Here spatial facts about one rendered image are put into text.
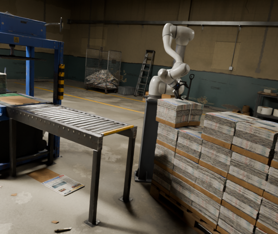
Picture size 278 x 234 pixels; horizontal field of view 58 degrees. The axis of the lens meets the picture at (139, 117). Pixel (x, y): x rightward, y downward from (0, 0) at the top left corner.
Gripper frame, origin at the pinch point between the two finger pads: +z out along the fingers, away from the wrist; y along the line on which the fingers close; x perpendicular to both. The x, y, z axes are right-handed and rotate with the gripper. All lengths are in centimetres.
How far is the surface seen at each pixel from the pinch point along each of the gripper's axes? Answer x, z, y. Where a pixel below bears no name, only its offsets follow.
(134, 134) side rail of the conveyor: -9, -25, 62
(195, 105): 14.0, 7.5, 7.0
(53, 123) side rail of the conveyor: -43, -87, 89
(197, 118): 13.1, 19.4, 15.9
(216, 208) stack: 73, 21, 83
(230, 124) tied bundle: 71, -12, 20
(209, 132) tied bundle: 54, -8, 30
